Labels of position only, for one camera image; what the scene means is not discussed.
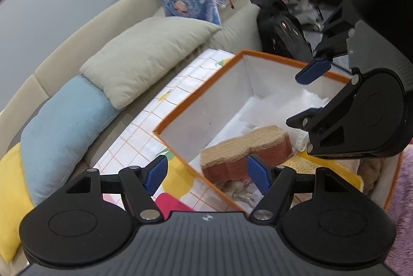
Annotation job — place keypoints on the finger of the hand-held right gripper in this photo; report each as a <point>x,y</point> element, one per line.
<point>322,116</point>
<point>314,71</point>

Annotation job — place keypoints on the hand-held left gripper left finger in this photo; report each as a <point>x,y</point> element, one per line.
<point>156,174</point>

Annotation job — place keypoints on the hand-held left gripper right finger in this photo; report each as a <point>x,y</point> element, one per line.
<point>258,174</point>

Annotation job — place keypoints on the brown bread-shaped sponge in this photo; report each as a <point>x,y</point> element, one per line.
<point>238,146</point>

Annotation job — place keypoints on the white towel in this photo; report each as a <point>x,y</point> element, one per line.
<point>284,104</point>

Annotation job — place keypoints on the yellow snack packet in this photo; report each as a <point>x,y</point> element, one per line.
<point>309,163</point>

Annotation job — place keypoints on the orange storage box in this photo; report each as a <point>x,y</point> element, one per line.
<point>200,121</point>

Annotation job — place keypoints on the round cream pad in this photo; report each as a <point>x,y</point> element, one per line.
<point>371,172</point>

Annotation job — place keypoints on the black backpack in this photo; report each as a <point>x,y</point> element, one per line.
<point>280,33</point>

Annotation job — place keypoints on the light blue pillow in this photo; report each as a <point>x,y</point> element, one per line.
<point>61,134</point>

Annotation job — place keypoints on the beige pillow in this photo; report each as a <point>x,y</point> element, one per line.
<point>145,56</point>

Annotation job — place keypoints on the purple fluffy rug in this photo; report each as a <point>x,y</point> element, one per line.
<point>403,214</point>

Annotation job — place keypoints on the yellow pillow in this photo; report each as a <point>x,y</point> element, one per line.
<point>13,198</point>

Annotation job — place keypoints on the beige sofa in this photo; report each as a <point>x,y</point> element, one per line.
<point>64,53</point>

